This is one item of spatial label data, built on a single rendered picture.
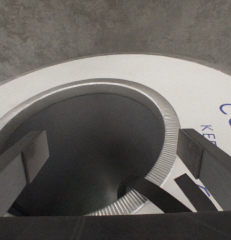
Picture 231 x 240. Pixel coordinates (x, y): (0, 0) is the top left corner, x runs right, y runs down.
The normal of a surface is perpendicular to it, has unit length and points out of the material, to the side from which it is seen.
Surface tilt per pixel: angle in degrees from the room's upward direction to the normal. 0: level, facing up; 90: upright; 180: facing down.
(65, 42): 0
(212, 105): 90
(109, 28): 0
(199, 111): 90
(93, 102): 2
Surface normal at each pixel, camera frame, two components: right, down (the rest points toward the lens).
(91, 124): 0.09, 0.63
